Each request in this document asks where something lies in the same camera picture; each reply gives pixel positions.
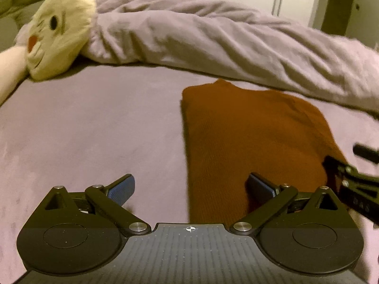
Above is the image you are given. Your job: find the rust brown knit cardigan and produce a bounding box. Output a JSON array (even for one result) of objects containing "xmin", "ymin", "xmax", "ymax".
[{"xmin": 182, "ymin": 80, "xmax": 344, "ymax": 226}]

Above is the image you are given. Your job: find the lilac bed sheet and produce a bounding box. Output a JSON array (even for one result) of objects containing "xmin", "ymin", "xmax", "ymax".
[{"xmin": 0, "ymin": 62, "xmax": 379, "ymax": 284}]

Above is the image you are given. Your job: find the cream plush face pillow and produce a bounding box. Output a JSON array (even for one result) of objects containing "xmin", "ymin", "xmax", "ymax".
[{"xmin": 1, "ymin": 0, "xmax": 96, "ymax": 103}]

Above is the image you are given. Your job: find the lilac rumpled duvet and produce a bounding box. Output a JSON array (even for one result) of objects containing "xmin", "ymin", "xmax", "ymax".
[{"xmin": 14, "ymin": 0, "xmax": 379, "ymax": 116}]

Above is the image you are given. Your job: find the dark door frame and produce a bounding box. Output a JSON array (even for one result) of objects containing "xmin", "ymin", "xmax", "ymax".
[{"xmin": 320, "ymin": 0, "xmax": 354, "ymax": 36}]

